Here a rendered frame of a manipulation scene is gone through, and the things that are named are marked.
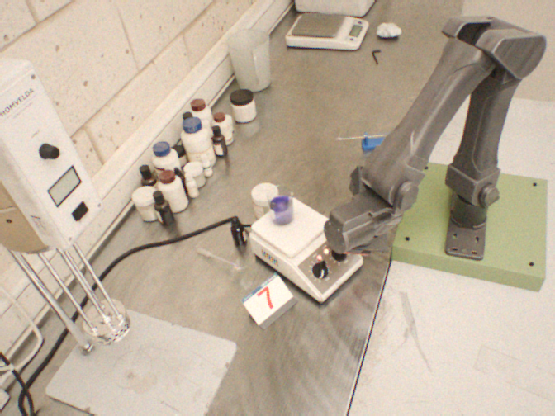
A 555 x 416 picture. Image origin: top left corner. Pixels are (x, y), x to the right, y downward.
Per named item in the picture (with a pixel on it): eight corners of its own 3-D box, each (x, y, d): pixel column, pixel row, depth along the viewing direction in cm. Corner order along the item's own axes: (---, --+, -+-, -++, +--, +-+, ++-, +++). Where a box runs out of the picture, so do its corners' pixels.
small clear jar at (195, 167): (197, 174, 126) (193, 158, 122) (210, 181, 123) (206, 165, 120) (184, 184, 123) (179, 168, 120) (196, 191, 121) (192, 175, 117)
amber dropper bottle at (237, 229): (237, 248, 107) (231, 226, 102) (230, 239, 108) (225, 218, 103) (249, 241, 107) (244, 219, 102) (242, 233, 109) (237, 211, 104)
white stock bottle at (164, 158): (182, 171, 127) (171, 135, 119) (187, 185, 123) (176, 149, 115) (158, 177, 126) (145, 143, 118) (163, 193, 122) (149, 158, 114)
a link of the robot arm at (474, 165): (469, 210, 89) (514, 40, 66) (442, 191, 93) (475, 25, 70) (493, 196, 91) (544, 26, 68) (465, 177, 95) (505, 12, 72)
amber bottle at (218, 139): (223, 147, 133) (217, 121, 127) (230, 153, 131) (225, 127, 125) (213, 153, 131) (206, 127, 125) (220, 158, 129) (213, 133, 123)
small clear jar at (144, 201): (145, 226, 114) (137, 206, 110) (136, 213, 118) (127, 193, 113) (168, 215, 116) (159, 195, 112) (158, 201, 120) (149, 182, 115)
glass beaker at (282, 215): (290, 233, 96) (286, 204, 91) (266, 226, 98) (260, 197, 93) (301, 212, 100) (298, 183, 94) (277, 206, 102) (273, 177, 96)
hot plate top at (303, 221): (332, 224, 98) (332, 220, 97) (291, 259, 92) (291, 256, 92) (290, 197, 104) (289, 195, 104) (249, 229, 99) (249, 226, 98)
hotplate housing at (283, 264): (364, 266, 99) (365, 240, 94) (321, 307, 93) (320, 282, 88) (286, 216, 112) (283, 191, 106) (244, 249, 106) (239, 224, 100)
